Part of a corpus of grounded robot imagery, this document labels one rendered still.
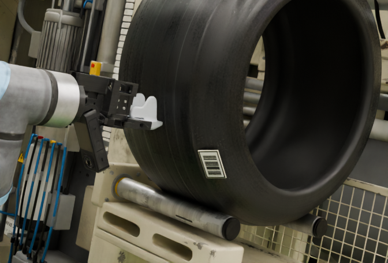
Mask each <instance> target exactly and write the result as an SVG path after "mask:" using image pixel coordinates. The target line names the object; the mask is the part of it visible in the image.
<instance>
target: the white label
mask: <svg viewBox="0 0 388 263"><path fill-rule="evenodd" d="M198 153H199V156H200V160H201V162H202V165H203V168H204V172H205V174H206V178H226V174H225V170H224V168H223V164H222V161H221V157H220V155H219V152H218V150H198Z"/></svg>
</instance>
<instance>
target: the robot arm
mask: <svg viewBox="0 0 388 263"><path fill-rule="evenodd" d="M124 84H129V85H124ZM130 85H132V89H131V91H130ZM138 86H139V85H138V84H135V83H131V82H125V81H119V80H115V78H110V77H103V76H97V75H94V74H92V75H90V74H84V73H79V72H74V71H70V70H68V73H67V74H66V73H59V72H53V71H49V70H42V69H35V68H31V67H25V66H19V65H12V64H8V63H6V62H4V61H0V206H1V205H2V204H4V203H5V202H6V200H7V198H8V196H9V193H10V192H11V190H12V187H13V177H14V173H15V170H16V166H17V162H18V157H19V154H20V151H21V146H22V143H23V139H24V134H25V131H26V128H27V125H36V126H46V127H56V128H65V127H67V126H68V125H69V124H70V123H73V124H74V128H75V131H76V135H77V139H78V142H79V147H80V150H81V155H82V158H83V162H84V166H85V168H86V169H88V170H91V171H94V172H97V173H100V172H102V171H104V170H105V169H107V168H109V167H110V166H109V161H108V158H107V154H106V150H105V145H104V142H103V137H102V133H101V130H100V126H102V125H103V126H107V127H113V128H118V129H125V128H131V129H139V130H154V129H156V128H158V127H160V126H162V124H163V122H161V121H157V118H156V108H157V101H156V98H155V97H153V96H150V97H149V98H148V99H147V100H146V102H145V97H144V95H143V94H142V93H137V89H138ZM121 92H125V93H121Z"/></svg>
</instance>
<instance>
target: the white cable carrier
mask: <svg viewBox="0 0 388 263"><path fill-rule="evenodd" d="M126 1H127V2H131V3H126V5H125V8H127V9H125V11H124V14H125V15H127V16H124V17H123V21H125V22H123V23H122V28H129V26H130V23H131V21H132V16H133V10H134V6H135V0H126ZM130 9H131V10H130ZM128 22H130V23H128ZM127 31H128V29H121V34H123V35H121V36H120V40H121V41H125V37H126V36H124V35H126V34H127ZM123 45H124V42H119V44H118V47H122V48H123ZM122 48H118V50H117V53H118V55H117V56H116V60H119V61H116V62H115V65H114V66H116V67H115V68H114V71H113V72H114V73H118V72H119V68H118V67H119V66H120V59H121V55H119V54H121V53H122ZM112 78H115V79H116V80H118V74H113V77H112ZM103 130H105V131H103V133H102V136H103V140H105V141H108V142H110V136H111V130H112V127H107V126H104V127H103ZM107 131H108V132H107ZM105 137H106V138H105ZM105 150H106V151H108V150H109V147H108V146H105Z"/></svg>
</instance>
